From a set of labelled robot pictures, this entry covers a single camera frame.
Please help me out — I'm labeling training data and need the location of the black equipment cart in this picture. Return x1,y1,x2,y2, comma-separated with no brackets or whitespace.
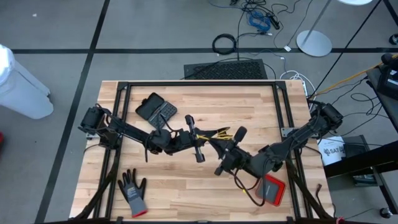
323,63,398,215

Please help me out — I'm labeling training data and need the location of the grey black work glove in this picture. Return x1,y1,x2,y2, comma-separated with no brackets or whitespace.
117,168,148,218

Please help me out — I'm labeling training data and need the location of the yellow cord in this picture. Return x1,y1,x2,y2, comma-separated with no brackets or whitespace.
196,129,234,141

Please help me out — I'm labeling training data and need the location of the coiled black floor cable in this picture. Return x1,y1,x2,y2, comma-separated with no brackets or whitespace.
211,33,238,56

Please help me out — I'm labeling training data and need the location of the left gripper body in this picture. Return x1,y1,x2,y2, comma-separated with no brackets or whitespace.
169,114,206,164

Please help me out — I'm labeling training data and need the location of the floor stand with round base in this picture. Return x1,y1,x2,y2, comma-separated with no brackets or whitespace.
295,0,333,58

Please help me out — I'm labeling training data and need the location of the open black bit case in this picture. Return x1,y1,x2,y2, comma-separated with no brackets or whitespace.
135,91,178,131

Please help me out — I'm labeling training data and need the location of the thin black slanted pole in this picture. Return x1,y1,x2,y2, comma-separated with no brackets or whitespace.
309,0,382,97

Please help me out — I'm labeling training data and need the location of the black metal table frame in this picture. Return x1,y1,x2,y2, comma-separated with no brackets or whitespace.
74,80,335,224

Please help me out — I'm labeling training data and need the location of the white round disc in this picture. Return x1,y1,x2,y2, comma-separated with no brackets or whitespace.
337,0,374,6

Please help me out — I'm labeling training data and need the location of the black floor mat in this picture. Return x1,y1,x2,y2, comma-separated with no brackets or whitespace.
183,58,269,80

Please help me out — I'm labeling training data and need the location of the blue coiled cable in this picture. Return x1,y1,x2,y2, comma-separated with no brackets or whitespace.
248,11,272,34

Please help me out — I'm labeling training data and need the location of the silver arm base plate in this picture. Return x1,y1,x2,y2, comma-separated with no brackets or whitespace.
280,126,295,139

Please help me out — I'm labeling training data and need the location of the orange floor cable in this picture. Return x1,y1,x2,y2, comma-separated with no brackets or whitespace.
313,54,398,96

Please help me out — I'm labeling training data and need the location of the black power strip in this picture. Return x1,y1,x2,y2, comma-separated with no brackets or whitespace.
266,12,281,31

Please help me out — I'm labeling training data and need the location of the red grey portable drive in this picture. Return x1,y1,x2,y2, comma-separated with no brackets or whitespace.
255,173,286,207

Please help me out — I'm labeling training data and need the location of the black cable with plug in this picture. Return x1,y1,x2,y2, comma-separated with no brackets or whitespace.
315,183,325,208

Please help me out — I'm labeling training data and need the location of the white printed container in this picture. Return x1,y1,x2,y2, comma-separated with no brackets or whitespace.
317,136,346,166

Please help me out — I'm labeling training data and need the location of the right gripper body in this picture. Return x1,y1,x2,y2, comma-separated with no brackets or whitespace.
213,125,255,177

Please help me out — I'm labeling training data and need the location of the white trash bin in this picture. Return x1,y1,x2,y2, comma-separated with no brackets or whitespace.
0,44,54,120

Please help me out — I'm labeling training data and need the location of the white cable bundle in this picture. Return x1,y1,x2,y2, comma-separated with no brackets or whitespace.
279,70,313,98

